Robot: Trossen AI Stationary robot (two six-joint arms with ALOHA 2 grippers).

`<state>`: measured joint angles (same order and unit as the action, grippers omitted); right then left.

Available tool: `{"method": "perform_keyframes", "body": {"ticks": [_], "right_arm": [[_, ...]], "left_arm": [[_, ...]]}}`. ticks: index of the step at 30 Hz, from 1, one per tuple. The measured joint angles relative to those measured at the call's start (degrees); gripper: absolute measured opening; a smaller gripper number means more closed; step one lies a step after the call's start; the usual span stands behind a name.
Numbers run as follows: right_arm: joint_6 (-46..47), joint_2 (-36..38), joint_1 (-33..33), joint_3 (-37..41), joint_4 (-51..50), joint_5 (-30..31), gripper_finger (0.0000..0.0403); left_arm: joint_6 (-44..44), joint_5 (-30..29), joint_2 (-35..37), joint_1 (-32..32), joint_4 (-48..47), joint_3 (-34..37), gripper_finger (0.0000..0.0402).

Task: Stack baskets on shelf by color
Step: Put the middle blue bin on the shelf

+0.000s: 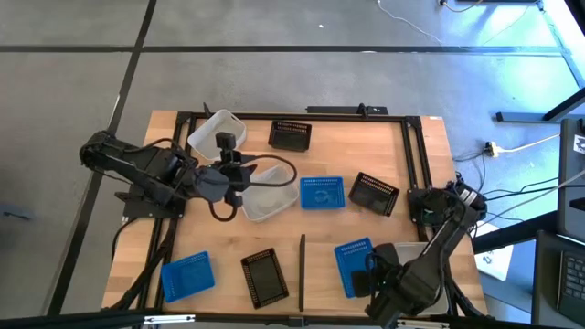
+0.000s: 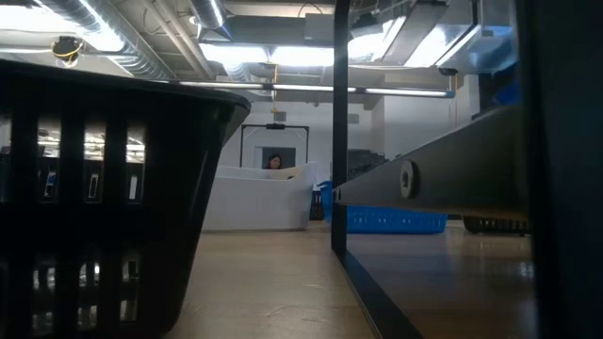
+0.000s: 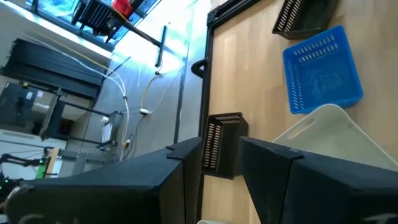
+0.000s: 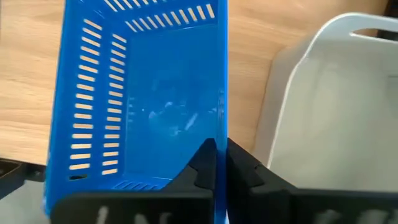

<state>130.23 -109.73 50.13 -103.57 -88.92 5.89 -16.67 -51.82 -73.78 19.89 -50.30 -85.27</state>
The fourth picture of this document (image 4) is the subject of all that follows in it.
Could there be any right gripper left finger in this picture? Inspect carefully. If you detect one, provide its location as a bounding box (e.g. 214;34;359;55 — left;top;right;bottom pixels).
51;138;218;224

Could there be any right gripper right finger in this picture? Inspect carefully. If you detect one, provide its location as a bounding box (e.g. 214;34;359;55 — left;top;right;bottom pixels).
226;138;398;224

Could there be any white plastic basket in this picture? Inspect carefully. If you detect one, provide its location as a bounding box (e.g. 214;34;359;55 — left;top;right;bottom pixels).
253;12;398;192

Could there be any blue slotted plastic basket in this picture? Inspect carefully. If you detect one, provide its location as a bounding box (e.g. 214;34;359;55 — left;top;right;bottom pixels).
43;0;229;224

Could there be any black aluminium rig frame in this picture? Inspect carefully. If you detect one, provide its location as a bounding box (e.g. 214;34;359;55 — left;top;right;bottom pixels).
0;157;46;200

